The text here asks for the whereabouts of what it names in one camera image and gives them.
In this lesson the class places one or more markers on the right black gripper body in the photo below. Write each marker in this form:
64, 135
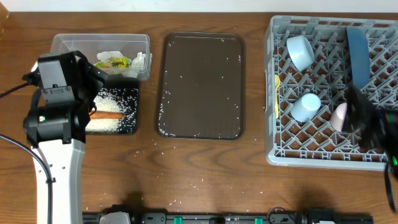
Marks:
367, 123

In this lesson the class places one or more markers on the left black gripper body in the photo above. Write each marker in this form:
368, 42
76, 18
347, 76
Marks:
94, 78

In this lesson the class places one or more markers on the orange carrot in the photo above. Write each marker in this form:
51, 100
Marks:
106, 115

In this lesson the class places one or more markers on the pink plastic cup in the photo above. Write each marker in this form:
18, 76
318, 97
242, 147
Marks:
338, 117

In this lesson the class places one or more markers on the yellow green snack wrapper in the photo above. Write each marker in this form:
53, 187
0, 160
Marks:
114, 62

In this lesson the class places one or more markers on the white tissue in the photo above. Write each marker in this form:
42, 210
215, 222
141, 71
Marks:
135, 66

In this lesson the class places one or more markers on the light blue plastic cup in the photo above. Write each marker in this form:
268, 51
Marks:
306, 107

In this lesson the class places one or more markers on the dark blue plate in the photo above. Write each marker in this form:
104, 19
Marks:
359, 56

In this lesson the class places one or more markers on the light blue rice bowl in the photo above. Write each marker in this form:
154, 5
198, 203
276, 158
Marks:
300, 51

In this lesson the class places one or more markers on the yellow plastic spoon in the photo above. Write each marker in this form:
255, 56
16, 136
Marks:
276, 106

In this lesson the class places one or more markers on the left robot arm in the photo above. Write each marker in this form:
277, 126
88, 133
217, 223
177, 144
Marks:
58, 175

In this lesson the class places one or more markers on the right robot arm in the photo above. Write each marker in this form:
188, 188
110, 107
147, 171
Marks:
391, 140

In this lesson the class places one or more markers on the clear plastic waste bin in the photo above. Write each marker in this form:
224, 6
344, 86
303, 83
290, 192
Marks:
92, 44

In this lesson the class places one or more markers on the grey dishwasher rack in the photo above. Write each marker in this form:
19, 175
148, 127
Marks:
315, 143

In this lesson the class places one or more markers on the pile of white rice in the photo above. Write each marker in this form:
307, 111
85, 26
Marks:
107, 124

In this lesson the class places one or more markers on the black rectangular tray bin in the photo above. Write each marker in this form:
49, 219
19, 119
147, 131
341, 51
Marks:
127, 109

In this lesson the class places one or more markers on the dark brown serving tray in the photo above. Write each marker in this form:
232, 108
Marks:
202, 86

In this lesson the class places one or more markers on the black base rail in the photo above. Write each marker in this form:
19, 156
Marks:
278, 215

